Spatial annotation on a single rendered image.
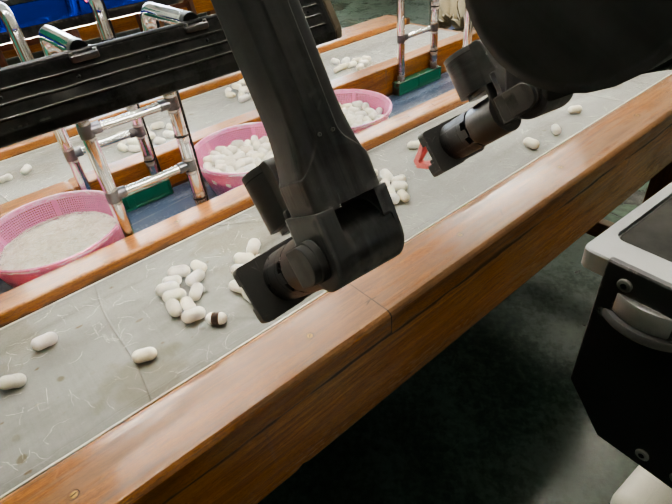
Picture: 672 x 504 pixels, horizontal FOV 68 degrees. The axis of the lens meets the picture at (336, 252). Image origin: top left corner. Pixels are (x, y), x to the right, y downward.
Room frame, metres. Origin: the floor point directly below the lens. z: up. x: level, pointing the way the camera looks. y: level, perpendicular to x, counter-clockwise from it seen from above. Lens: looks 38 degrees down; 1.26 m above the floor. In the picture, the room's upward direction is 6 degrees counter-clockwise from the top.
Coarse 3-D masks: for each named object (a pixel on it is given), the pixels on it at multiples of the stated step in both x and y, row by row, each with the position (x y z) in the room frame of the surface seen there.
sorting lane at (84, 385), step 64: (576, 128) 1.04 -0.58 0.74; (448, 192) 0.82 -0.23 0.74; (192, 256) 0.70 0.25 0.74; (64, 320) 0.57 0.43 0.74; (128, 320) 0.56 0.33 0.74; (256, 320) 0.53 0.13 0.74; (64, 384) 0.45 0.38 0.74; (128, 384) 0.44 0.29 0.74; (0, 448) 0.36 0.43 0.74; (64, 448) 0.35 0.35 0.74
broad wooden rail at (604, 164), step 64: (640, 128) 0.95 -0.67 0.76; (512, 192) 0.76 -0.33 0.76; (576, 192) 0.79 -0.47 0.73; (448, 256) 0.60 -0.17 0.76; (512, 256) 0.67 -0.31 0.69; (320, 320) 0.49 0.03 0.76; (384, 320) 0.48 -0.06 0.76; (448, 320) 0.57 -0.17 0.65; (192, 384) 0.40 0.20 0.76; (256, 384) 0.39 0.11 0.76; (320, 384) 0.41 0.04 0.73; (384, 384) 0.48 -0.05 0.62; (128, 448) 0.32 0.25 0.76; (192, 448) 0.31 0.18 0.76; (256, 448) 0.35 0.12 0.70; (320, 448) 0.40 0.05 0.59
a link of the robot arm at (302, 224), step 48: (240, 0) 0.37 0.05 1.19; (288, 0) 0.38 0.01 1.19; (240, 48) 0.38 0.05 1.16; (288, 48) 0.36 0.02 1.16; (288, 96) 0.34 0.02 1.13; (288, 144) 0.34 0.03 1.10; (336, 144) 0.34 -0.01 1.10; (288, 192) 0.33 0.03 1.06; (336, 192) 0.31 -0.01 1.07; (384, 192) 0.33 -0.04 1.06; (336, 240) 0.29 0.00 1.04; (384, 240) 0.31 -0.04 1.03; (336, 288) 0.29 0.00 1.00
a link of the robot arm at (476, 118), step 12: (492, 84) 0.63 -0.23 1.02; (480, 96) 0.66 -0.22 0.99; (492, 96) 0.62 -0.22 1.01; (480, 108) 0.63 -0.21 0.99; (492, 108) 0.61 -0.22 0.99; (468, 120) 0.64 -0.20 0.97; (480, 120) 0.62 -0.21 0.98; (492, 120) 0.60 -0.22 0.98; (516, 120) 0.61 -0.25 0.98; (468, 132) 0.63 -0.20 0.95; (480, 132) 0.62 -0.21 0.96; (492, 132) 0.61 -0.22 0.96; (504, 132) 0.60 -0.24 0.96
